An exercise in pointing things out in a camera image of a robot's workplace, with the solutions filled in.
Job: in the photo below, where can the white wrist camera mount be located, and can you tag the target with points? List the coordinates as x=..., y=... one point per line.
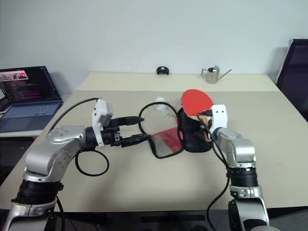
x=220, y=118
x=98, y=113

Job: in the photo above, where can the white table tennis ball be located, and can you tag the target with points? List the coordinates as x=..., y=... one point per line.
x=160, y=100

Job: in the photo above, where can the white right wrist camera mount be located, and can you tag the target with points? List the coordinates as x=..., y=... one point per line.
x=220, y=118

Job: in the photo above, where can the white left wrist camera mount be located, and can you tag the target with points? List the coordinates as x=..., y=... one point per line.
x=98, y=113

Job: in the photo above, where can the black office chair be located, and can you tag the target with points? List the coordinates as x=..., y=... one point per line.
x=294, y=69

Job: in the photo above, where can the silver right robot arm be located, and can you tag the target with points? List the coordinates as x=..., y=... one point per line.
x=240, y=149

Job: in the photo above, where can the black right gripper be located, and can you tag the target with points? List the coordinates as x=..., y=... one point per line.
x=209, y=125

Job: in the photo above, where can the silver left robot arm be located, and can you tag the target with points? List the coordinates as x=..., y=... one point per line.
x=48, y=154

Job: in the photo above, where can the open blue laptop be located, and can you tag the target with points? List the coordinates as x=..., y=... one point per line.
x=29, y=96

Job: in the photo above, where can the small black holder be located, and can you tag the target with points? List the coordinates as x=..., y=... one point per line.
x=163, y=70

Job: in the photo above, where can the red black paddle case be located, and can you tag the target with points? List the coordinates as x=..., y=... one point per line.
x=192, y=134

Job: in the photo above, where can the red table tennis paddle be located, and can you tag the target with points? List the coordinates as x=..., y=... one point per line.
x=196, y=102

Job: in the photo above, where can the metal watering can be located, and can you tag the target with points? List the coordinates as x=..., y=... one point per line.
x=211, y=76

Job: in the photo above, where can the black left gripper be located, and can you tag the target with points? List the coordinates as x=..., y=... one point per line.
x=111, y=134

